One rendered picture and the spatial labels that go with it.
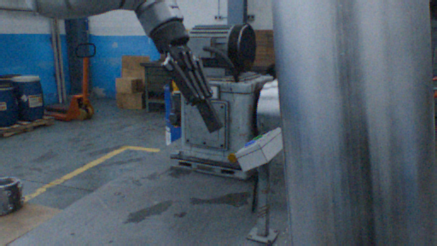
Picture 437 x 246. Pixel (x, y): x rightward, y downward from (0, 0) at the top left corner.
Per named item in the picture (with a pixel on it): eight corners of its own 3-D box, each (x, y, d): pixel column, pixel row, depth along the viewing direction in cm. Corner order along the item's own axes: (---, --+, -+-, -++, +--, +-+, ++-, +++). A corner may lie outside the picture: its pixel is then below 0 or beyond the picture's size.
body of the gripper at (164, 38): (168, 20, 71) (189, 61, 71) (189, 20, 78) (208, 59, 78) (142, 38, 74) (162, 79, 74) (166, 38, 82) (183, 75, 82)
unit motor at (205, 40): (191, 120, 165) (189, 25, 155) (259, 127, 151) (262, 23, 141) (158, 132, 142) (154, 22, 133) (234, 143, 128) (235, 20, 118)
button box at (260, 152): (265, 152, 100) (257, 135, 100) (288, 143, 96) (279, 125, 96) (242, 172, 85) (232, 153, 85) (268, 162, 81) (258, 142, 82)
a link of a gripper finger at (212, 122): (207, 97, 75) (206, 98, 75) (222, 127, 75) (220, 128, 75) (196, 103, 77) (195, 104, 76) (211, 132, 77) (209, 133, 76)
